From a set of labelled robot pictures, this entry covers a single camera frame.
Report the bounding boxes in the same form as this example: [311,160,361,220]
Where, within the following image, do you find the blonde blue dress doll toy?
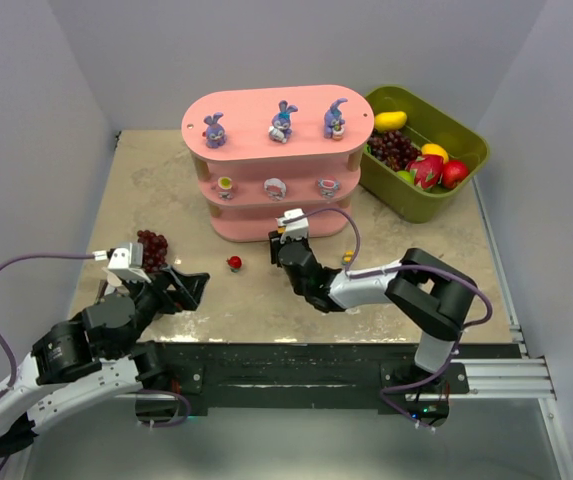
[342,250,354,265]

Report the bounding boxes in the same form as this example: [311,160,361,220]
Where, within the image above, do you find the red haired mermaid toy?
[226,255,243,272]

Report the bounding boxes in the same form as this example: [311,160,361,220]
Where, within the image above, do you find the pink toy with white frill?
[263,177,287,201]

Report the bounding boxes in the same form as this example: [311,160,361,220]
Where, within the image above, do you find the pink toy with green centre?
[211,176,236,201]

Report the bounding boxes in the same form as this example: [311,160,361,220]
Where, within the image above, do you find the pink toy with blue bow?
[316,177,341,199]

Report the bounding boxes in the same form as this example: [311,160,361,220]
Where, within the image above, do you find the purple bunny toy blue ears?
[268,100,298,144]

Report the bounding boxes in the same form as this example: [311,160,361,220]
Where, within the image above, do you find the purple bunny toy red bow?
[203,112,227,149]

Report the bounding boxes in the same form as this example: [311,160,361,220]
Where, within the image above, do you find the purple bunny toy with cup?
[323,98,348,141]

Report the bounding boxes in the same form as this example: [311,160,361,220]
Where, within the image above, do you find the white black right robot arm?
[268,230,479,379]

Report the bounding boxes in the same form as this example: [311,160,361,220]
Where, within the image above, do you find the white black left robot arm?
[0,267,210,458]

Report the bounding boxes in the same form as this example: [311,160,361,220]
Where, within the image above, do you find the pink three-tier wooden shelf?
[181,85,374,242]

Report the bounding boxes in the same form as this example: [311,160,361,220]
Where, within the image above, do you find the dark red grape bunch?
[137,230,168,273]

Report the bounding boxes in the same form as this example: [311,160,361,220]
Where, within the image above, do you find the green lime toy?
[397,170,415,185]

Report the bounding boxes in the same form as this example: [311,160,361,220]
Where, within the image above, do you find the purple grape bunch in bin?
[366,130,420,171]

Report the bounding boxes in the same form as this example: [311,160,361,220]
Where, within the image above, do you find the red dragon fruit toy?
[406,154,444,191]

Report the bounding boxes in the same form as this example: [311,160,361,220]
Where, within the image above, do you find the yellow mango toy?
[374,111,408,133]

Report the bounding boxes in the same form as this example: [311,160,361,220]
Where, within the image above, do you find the red apple toy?
[440,159,470,190]

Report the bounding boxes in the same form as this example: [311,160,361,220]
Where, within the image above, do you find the olive green plastic bin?
[360,85,489,223]

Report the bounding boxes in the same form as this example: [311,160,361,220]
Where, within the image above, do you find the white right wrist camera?
[276,208,309,243]

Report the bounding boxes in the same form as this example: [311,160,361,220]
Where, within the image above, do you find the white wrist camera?
[106,242,150,283]
[276,208,309,243]

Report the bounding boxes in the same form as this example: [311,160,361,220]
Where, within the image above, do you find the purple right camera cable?
[283,208,494,426]

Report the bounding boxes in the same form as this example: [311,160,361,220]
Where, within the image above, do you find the purple camera cable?
[283,208,494,426]
[0,252,110,480]

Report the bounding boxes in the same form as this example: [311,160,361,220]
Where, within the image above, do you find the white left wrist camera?
[106,242,150,283]

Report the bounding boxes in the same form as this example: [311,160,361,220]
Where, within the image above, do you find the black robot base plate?
[115,340,472,419]

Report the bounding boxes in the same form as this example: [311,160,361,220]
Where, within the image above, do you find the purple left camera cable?
[0,252,110,480]

